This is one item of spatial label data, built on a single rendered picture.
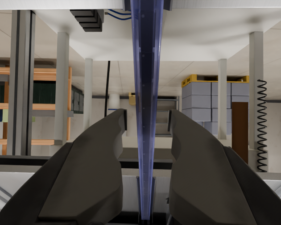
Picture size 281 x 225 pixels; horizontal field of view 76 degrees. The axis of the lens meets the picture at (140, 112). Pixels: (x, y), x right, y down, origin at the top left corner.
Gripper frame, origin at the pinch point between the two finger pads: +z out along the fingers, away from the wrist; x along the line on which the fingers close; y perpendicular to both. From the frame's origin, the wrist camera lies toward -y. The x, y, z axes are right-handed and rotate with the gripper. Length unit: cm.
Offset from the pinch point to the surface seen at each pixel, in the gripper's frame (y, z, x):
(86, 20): -3.9, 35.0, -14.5
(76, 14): -5.3, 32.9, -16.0
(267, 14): -4, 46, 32
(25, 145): 24.8, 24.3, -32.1
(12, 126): 19.7, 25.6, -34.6
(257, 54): 7, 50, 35
